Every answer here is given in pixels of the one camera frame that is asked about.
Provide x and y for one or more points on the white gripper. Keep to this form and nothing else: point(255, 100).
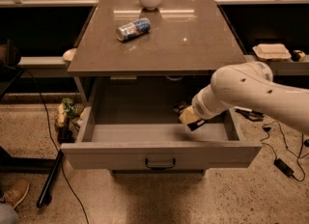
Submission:
point(200, 106)

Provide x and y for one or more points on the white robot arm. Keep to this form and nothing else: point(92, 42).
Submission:
point(249, 85)

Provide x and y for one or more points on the open grey top drawer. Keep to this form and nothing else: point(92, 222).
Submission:
point(127, 121)

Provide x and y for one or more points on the grey cabinet with glossy top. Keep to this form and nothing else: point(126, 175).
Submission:
point(188, 38)

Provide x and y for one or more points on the white marker pen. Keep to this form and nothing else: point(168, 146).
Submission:
point(243, 109)

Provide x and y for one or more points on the white foam takeout container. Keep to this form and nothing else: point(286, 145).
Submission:
point(272, 52)

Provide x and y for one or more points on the blue silver soda can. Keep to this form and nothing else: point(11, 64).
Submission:
point(133, 29)

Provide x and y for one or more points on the snack bags pile on floor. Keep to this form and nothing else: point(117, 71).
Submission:
point(68, 120)

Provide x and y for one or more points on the small yellow black object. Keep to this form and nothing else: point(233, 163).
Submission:
point(298, 56)

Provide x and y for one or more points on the black metal stand leg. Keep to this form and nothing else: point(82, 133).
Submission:
point(45, 196)

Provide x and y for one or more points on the white plate on ledge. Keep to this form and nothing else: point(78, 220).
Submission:
point(69, 54)

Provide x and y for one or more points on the brown shoe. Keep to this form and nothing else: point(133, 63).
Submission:
point(17, 193)

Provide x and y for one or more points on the black drawer handle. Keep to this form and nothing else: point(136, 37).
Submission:
point(160, 165)

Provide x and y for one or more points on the black power adapter with cable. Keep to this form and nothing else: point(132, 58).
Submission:
point(278, 162)

